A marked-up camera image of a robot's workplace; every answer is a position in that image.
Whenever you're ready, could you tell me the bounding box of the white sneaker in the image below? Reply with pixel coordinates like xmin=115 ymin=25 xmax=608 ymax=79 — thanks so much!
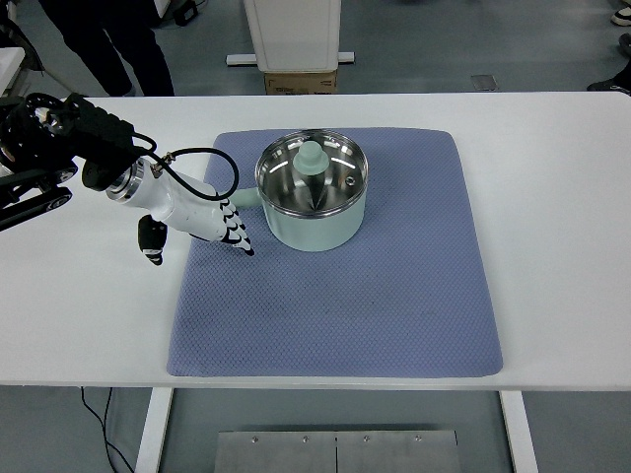
xmin=610 ymin=2 xmax=631 ymax=28

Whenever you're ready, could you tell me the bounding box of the blue quilted mat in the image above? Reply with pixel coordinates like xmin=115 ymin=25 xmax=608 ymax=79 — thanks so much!
xmin=167 ymin=128 xmax=503 ymax=378

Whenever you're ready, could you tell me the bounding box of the white table right leg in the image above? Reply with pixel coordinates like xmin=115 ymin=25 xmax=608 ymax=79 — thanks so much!
xmin=499 ymin=390 xmax=539 ymax=473

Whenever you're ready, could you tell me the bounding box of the green pot with glass lid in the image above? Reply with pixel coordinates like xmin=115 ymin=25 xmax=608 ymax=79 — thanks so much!
xmin=231 ymin=129 xmax=369 ymax=252

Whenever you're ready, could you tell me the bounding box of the white table left leg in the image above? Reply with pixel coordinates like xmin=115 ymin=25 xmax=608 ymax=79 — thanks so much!
xmin=134 ymin=387 xmax=175 ymax=473

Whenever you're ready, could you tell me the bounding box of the white table leg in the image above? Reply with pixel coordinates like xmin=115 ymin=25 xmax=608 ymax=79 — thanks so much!
xmin=499 ymin=390 xmax=539 ymax=473
xmin=134 ymin=387 xmax=175 ymax=473

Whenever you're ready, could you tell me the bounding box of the grey floor socket cover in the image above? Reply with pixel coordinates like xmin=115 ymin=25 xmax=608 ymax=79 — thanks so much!
xmin=470 ymin=75 xmax=499 ymax=92

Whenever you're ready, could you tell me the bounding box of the cardboard box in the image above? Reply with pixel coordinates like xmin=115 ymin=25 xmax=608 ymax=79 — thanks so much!
xmin=263 ymin=70 xmax=337 ymax=96

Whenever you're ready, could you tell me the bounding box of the white robotic hand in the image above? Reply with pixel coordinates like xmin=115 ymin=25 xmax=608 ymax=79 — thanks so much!
xmin=113 ymin=160 xmax=254 ymax=266

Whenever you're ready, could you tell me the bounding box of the metal floor plate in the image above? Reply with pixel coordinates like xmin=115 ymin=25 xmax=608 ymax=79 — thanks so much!
xmin=214 ymin=430 xmax=461 ymax=472

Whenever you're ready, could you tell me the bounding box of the white furniture at left edge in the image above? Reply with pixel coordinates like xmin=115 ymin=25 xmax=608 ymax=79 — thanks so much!
xmin=0 ymin=46 xmax=27 ymax=97

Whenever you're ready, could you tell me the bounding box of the black floor cable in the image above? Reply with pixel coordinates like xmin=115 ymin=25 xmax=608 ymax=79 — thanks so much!
xmin=78 ymin=386 xmax=135 ymax=473

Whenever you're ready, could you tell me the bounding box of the person in dark trousers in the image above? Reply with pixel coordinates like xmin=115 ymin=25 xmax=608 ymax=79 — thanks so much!
xmin=39 ymin=0 xmax=175 ymax=97

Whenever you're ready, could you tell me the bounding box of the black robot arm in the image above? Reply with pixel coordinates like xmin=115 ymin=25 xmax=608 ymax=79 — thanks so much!
xmin=1 ymin=93 xmax=253 ymax=265

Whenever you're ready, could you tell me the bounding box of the black shoe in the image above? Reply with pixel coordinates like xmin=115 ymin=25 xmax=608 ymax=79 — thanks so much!
xmin=587 ymin=65 xmax=630 ymax=95

